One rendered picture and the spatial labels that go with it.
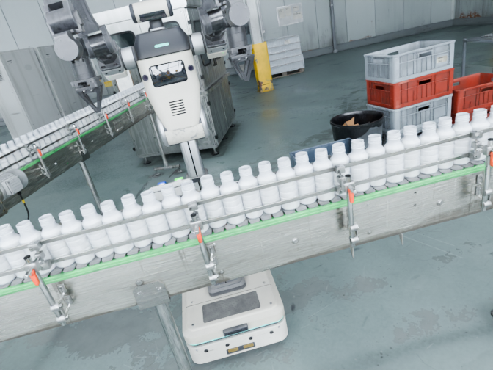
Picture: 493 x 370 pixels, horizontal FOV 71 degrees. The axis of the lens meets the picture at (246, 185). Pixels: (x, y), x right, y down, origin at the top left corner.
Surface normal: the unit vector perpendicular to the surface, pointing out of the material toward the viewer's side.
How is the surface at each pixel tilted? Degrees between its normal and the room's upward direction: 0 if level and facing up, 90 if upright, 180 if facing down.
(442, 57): 90
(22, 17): 90
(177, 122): 90
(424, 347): 0
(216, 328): 31
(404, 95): 90
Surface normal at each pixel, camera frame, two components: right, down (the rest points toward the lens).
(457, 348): -0.18, -0.89
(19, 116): -0.14, 0.44
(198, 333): -0.07, -0.57
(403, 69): 0.29, 0.35
